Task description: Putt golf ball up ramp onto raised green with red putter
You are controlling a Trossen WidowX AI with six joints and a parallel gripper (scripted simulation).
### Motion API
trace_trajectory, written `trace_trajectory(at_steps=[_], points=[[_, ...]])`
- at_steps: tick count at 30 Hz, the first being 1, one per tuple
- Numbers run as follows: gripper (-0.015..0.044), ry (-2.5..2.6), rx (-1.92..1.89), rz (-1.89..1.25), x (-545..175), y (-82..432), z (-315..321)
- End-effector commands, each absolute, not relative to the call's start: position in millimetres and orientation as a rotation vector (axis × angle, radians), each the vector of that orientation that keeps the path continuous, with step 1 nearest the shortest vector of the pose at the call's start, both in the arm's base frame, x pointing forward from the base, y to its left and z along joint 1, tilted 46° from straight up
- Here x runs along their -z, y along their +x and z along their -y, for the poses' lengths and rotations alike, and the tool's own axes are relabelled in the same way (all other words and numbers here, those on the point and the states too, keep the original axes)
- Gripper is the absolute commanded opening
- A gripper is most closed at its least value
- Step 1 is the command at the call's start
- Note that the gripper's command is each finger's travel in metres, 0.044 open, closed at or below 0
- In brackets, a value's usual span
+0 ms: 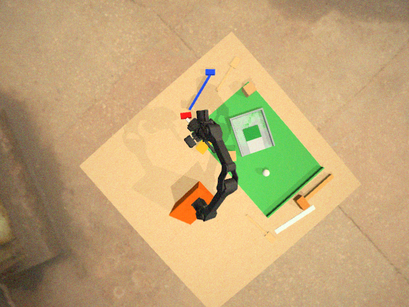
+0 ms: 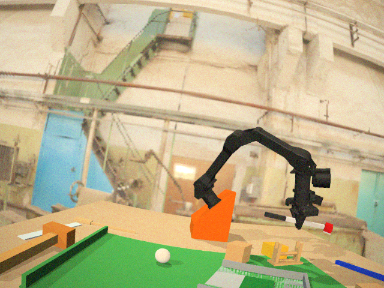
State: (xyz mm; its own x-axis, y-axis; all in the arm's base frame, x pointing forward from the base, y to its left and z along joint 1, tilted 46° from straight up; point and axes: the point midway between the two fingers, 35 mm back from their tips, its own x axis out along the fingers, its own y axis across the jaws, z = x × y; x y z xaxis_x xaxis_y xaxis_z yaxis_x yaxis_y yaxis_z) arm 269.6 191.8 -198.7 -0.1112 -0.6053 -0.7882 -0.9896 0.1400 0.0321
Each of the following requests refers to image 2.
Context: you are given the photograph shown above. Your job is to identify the yellow block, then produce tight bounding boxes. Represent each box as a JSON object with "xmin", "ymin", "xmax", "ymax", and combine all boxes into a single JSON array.
[{"xmin": 261, "ymin": 242, "xmax": 289, "ymax": 259}]

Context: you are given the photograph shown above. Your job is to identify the white golf ball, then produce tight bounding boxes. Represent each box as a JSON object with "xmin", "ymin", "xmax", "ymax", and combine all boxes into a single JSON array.
[{"xmin": 155, "ymin": 248, "xmax": 170, "ymax": 263}]

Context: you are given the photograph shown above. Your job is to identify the green putting mat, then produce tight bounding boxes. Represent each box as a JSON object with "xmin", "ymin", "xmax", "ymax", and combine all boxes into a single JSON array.
[{"xmin": 27, "ymin": 233, "xmax": 347, "ymax": 288}]

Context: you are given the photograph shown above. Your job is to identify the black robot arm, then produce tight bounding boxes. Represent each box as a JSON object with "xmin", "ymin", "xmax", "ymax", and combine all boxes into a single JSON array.
[{"xmin": 193, "ymin": 127, "xmax": 331, "ymax": 209}]

